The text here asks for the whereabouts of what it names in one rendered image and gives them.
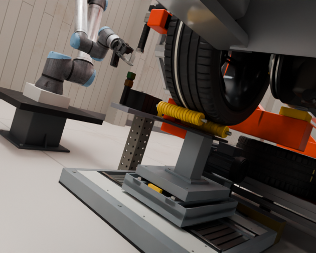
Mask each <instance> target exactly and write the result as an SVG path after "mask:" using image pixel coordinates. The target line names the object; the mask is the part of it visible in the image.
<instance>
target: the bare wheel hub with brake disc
mask: <svg viewBox="0 0 316 253"><path fill-rule="evenodd" d="M281 57H282V55H274V54H271V56H270V60H269V65H268V67H269V74H270V90H271V93H272V96H273V97H274V98H275V99H279V97H278V91H277V79H278V71H279V65H280V61H281Z"/></svg>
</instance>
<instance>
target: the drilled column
mask: <svg viewBox="0 0 316 253"><path fill-rule="evenodd" d="M136 117H137V118H136ZM154 121H155V120H152V119H149V118H145V117H141V116H138V115H134V119H133V122H132V125H131V128H130V131H129V134H128V137H127V141H126V144H125V147H124V150H123V153H122V156H121V159H120V163H119V166H118V170H132V171H136V168H137V166H138V164H141V162H142V159H143V156H144V153H145V149H146V146H147V143H148V140H149V137H150V134H151V130H152V127H153V124H154ZM151 122H152V123H151ZM134 124H135V125H134ZM146 135H147V136H146ZM130 137H131V138H130ZM124 156H125V157H124ZM122 163H123V164H122Z"/></svg>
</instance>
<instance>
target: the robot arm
mask: <svg viewBox="0 0 316 253"><path fill-rule="evenodd" d="M74 1H75V13H74V33H73V34H72V36H71V39H70V46H71V47H73V48H74V49H77V50H78V54H77V57H76V58H74V59H73V60H71V59H72V57H70V56H67V55H64V54H61V53H57V52H54V51H51V52H49V55H48V57H47V60H46V63H45V66H44V69H43V72H42V75H41V77H40V78H39V79H38V80H37V82H36V83H35V87H37V88H40V89H42V90H45V91H48V92H51V93H55V94H59V95H63V82H64V80H66V81H69V82H72V83H75V84H78V85H81V86H85V87H88V86H90V85H91V84H92V83H93V81H94V79H95V76H96V70H95V69H93V66H94V64H93V63H92V59H93V60H95V61H99V62H100V61H103V59H104V58H105V56H106V54H107V52H108V50H109V49H111V50H112V51H113V53H112V57H111V62H110V66H112V67H115V68H117V67H118V62H119V58H121V59H122V60H123V61H124V62H126V63H127V64H128V65H130V66H133V62H134V60H135V55H133V56H132V53H133V51H134V49H133V48H132V47H131V46H130V45H129V44H128V43H126V42H125V41H124V40H123V39H122V38H120V37H118V36H117V34H116V33H115V32H114V31H113V30H112V29H111V28H110V27H107V26H105V27H102V28H101V29H100V30H99V27H100V23H101V18H102V14H103V12H104V11H106V9H107V6H108V0H74ZM87 4H89V6H88V11H87ZM97 36H99V38H98V40H97ZM96 40H97V42H96Z"/></svg>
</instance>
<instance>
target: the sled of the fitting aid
mask: <svg viewBox="0 0 316 253"><path fill-rule="evenodd" d="M122 189H123V190H125V191H126V192H128V193H129V194H131V195H132V196H134V197H135V198H137V199H138V200H140V201H141V202H143V203H144V204H146V205H147V206H149V207H150V208H152V209H153V210H155V211H156V212H158V213H159V214H161V215H162V216H164V217H165V218H167V219H168V220H170V221H171V222H173V223H174V224H176V225H177V226H179V227H184V226H189V225H193V224H197V223H201V222H206V221H210V220H214V219H218V218H223V217H227V216H231V215H234V213H235V210H236V207H237V205H238V201H236V200H234V199H232V198H230V197H225V198H216V199H207V200H198V201H188V202H184V201H182V200H181V199H179V198H178V197H176V196H174V195H172V194H171V193H169V192H167V191H165V190H164V189H162V188H160V187H159V186H157V185H155V184H153V183H152V182H150V181H148V180H147V179H145V178H143V177H141V176H140V175H138V174H136V173H126V175H125V178H124V181H123V185H122Z"/></svg>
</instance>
